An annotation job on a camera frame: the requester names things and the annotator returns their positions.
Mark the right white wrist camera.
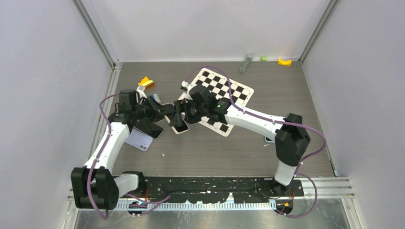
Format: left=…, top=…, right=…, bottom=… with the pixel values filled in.
left=180, top=81, right=193, bottom=94

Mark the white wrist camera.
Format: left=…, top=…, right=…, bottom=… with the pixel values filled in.
left=180, top=81, right=193, bottom=94
left=136, top=87, right=147, bottom=99

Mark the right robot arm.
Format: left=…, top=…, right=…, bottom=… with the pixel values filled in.
left=170, top=82, right=311, bottom=196

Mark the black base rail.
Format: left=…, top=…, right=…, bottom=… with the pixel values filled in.
left=130, top=177, right=304, bottom=204

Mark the yellow orange brick stack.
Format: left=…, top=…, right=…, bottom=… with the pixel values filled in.
left=138, top=76, right=155, bottom=89

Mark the lavender phone case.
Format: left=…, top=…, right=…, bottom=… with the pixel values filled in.
left=124, top=129, right=153, bottom=151

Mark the green blue brick stack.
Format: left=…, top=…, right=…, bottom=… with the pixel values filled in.
left=151, top=94, right=161, bottom=104

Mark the grey metal bracket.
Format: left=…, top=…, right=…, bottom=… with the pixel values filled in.
left=239, top=53, right=254, bottom=73

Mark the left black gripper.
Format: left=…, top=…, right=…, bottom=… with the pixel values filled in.
left=133, top=96, right=173, bottom=124

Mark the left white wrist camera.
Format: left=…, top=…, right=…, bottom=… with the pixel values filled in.
left=136, top=87, right=147, bottom=99

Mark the yellow arch block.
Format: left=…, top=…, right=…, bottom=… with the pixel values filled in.
left=277, top=58, right=292, bottom=66

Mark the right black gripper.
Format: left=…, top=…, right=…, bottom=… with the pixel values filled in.
left=171, top=99, right=207, bottom=127

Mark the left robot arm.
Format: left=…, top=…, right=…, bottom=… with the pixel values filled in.
left=71, top=89, right=175, bottom=210

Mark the phone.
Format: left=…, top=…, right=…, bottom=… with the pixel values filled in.
left=162, top=103, right=189, bottom=135
left=135, top=118, right=164, bottom=139
left=264, top=136, right=275, bottom=144

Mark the phone in blue case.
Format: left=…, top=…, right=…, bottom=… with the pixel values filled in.
left=264, top=136, right=275, bottom=144

